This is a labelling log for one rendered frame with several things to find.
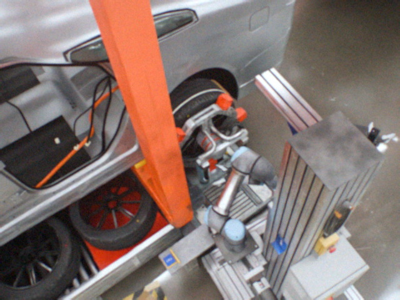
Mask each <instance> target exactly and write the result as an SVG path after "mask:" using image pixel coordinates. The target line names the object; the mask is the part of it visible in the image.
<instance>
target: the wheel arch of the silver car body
mask: <svg viewBox="0 0 400 300"><path fill-rule="evenodd" d="M193 79H209V80H214V81H216V82H218V83H219V84H220V85H221V87H222V88H223V89H225V90H226V91H227V92H228V93H229V94H230V96H231V97H233V98H234V99H235V100H237V101H238V100H239V81H238V79H237V76H236V75H235V74H234V73H233V72H232V71H230V70H228V69H227V68H226V67H220V66H214V67H207V68H204V69H203V70H200V71H198V72H195V73H194V74H191V75H190V76H188V77H187V78H186V79H185V80H183V81H181V82H180V83H182V82H184V81H190V80H193ZM176 87H177V86H176ZM176 87H175V88H176ZM170 93H171V92H170Z"/></svg>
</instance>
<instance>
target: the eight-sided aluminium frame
mask: <svg viewBox="0 0 400 300"><path fill-rule="evenodd" d="M217 114H222V115H227V116H228V117H233V118H235V119H237V115H238V113H237V111H236V110H235V109H234V108H233V107H229V109H228V110H222V109H221V108H220V107H219V106H218V105H217V104H213V105H212V106H210V107H209V108H206V109H205V110H203V111H201V113H199V114H197V115H195V116H194V117H192V118H189V119H188V121H187V122H186V123H185V125H184V126H183V127H182V129H181V130H182V131H183V132H185V133H186V136H185V138H184V139H183V140H182V142H179V148H180V151H181V148H182V147H183V144H185V142H186V141H187V140H188V138H189V136H190V134H191V133H192V132H193V131H194V130H195V128H196V127H197V126H199V125H201V124H202V123H204V122H206V121H208V119H210V118H212V117H213V116H215V115H217ZM204 115H205V116H204ZM236 131H237V126H235V127H233V129H230V130H226V131H225V133H223V135H225V136H227V137H231V136H233V135H234V133H236ZM205 153H206V151H204V152H203V153H202V154H201V155H199V156H202V155H204V154H205ZM199 156H198V157H199ZM198 157H195V158H182V155H181V158H182V165H183V167H197V166H196V165H197V164H196V159H197V158H198Z"/></svg>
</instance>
